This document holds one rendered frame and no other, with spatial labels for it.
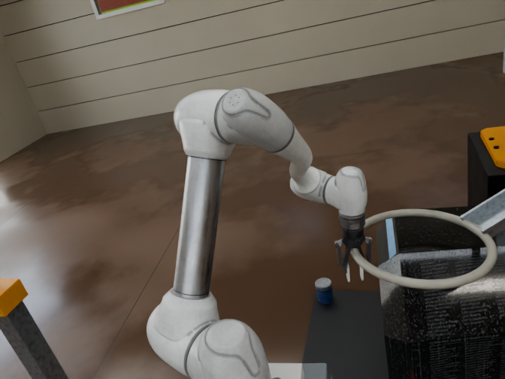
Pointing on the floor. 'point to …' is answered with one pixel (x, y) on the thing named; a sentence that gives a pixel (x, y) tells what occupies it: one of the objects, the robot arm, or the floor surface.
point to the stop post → (25, 333)
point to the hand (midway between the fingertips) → (355, 271)
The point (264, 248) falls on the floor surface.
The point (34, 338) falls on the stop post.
